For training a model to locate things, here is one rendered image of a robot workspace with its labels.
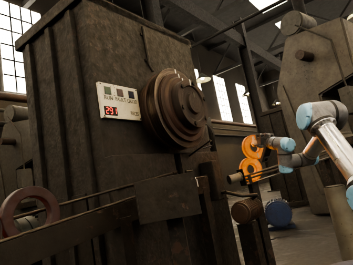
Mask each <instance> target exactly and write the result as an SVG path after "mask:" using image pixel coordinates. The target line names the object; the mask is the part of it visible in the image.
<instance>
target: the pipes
mask: <svg viewBox="0 0 353 265"><path fill-rule="evenodd" d="M285 1H287V0H278V1H276V2H274V3H272V4H270V5H268V6H266V7H264V8H263V9H261V10H259V11H257V12H255V13H253V14H251V15H249V16H247V17H245V18H244V19H242V20H240V21H238V22H236V23H234V24H232V25H230V26H228V27H226V28H224V29H222V30H220V31H218V32H216V33H214V34H212V35H210V36H209V37H207V38H205V39H203V40H201V41H199V42H197V43H195V44H193V45H191V49H192V48H194V47H196V46H198V45H200V44H202V43H204V42H206V41H208V40H210V39H212V38H214V37H216V36H218V35H220V34H222V33H224V32H226V31H228V30H230V29H232V28H234V27H236V26H238V25H239V24H241V23H243V22H245V21H247V20H249V19H251V18H253V17H255V16H257V15H259V14H261V13H263V12H265V11H267V10H269V9H271V8H273V7H275V6H277V5H279V4H281V3H283V2H285ZM0 100H4V101H14V102H19V103H27V97H26V95H22V94H13V93H6V92H1V91H0ZM4 110H5V109H1V108H0V112H1V113H3V112H4ZM211 121H212V124H221V125H231V126H241V127H251V128H256V125H252V124H244V123H236V122H231V121H223V120H215V119H211ZM5 124H7V122H4V121H0V127H4V125H5ZM213 129H218V130H231V131H244V132H252V133H257V131H250V130H238V129H226V128H214V127H213ZM215 136H219V137H243V138H246V137H247V136H245V135H226V134H215Z"/></svg>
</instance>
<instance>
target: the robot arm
mask: <svg viewBox="0 0 353 265"><path fill-rule="evenodd" d="M348 116H349V115H348V110H347V108H346V106H345V105H344V104H343V103H341V102H339V101H336V100H328V101H319V102H314V103H306V104H302V105H300V106H299V108H298V110H297V113H296V122H297V126H298V128H299V129H300V130H308V132H309V133H310V135H311V136H312V139H311V140H310V142H309V143H308V145H307V146H306V148H305V149H304V151H303V152H302V153H299V154H292V151H293V150H294V149H295V147H296V144H295V141H294V140H293V139H291V138H287V137H274V134H271V133H264V134H263V133H260V134H255V138H254V136H253V137H252V143H251V145H252V146H253V147H257V148H263V152H262V155H261V158H260V161H261V162H267V161H268V160H269V157H270V155H271V151H272V150H277V157H278V167H279V172H280V173H283V174H290V173H292V172H293V170H294V169H293V168H298V167H305V166H312V165H316V164H318V162H319V154H320V153H321V152H322V150H323V149H325V150H326V151H327V153H328V154H329V156H330V157H331V159H332V160H333V162H334V163H335V165H336V166H337V168H338V169H339V170H340V172H341V173H342V175H343V176H344V178H345V179H346V180H347V185H346V188H347V191H346V197H347V198H348V199H347V201H348V204H349V205H350V207H351V209H352V210H353V148H352V146H351V145H350V144H349V143H348V141H347V140H346V139H345V137H344V136H343V135H342V134H341V132H340V130H342V129H343V127H344V126H345V124H346V123H347V120H348Z"/></svg>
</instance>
